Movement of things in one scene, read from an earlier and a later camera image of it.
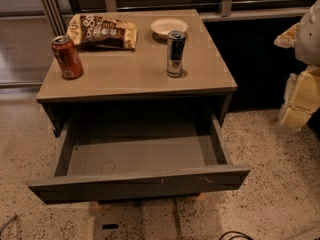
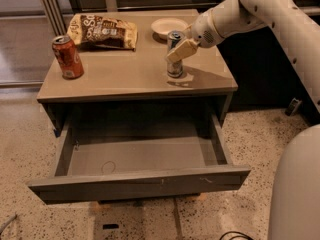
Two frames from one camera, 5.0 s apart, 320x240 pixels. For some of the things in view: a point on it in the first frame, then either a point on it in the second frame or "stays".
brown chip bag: (99, 31) stays
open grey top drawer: (128, 156) stays
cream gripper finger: (302, 98) to (186, 47)
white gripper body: (309, 42) to (205, 30)
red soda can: (68, 57) stays
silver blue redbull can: (176, 41) stays
